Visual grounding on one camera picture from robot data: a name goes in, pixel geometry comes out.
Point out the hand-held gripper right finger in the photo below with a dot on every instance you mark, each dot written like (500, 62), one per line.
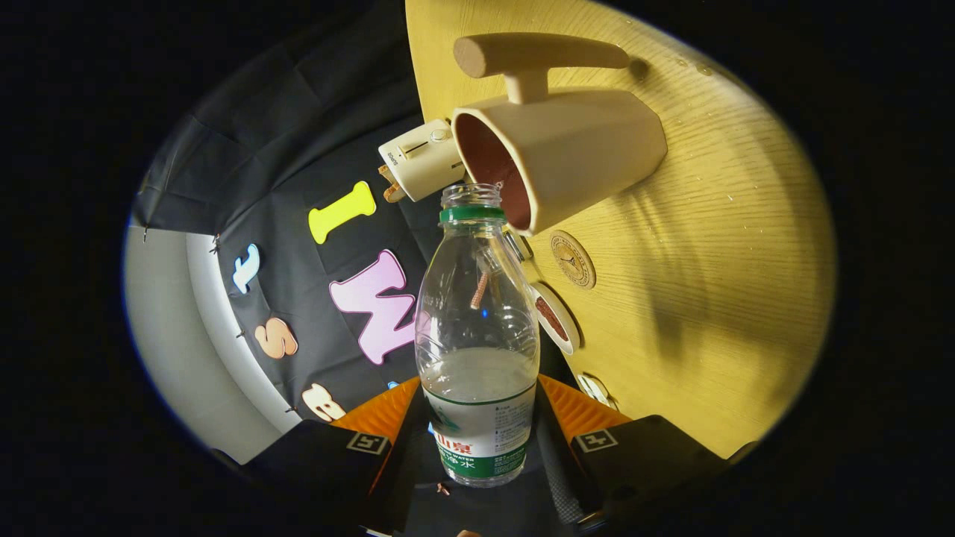
(559, 470)

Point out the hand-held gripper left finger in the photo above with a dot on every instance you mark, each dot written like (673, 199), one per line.
(395, 477)

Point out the clear plastic juice bottle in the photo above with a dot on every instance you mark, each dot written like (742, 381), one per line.
(477, 440)

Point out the round cork coaster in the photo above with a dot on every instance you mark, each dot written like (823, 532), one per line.
(573, 259)

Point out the white compartment snack tray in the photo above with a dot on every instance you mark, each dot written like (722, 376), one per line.
(595, 389)

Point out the white round plate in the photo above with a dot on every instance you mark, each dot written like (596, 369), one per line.
(563, 332)

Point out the brown sausage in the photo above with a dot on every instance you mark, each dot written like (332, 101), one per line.
(550, 317)

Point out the wooden table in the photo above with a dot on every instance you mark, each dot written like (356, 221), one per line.
(709, 298)

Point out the toast bread slice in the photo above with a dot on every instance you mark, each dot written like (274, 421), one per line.
(395, 194)
(386, 175)

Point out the white toaster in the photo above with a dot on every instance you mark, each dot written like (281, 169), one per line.
(421, 160)

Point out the black backdrop cloth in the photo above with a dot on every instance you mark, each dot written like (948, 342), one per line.
(283, 149)

